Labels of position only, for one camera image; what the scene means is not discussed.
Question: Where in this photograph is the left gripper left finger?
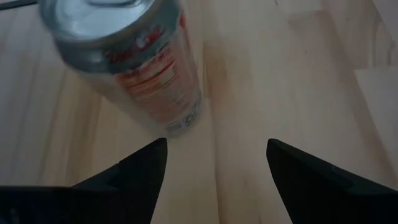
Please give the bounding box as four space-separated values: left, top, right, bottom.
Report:
0 138 169 224

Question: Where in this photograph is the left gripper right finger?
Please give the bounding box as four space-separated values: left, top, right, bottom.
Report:
266 138 398 224

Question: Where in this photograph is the silver Diet Coke can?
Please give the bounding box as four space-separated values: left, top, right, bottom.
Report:
39 0 205 138

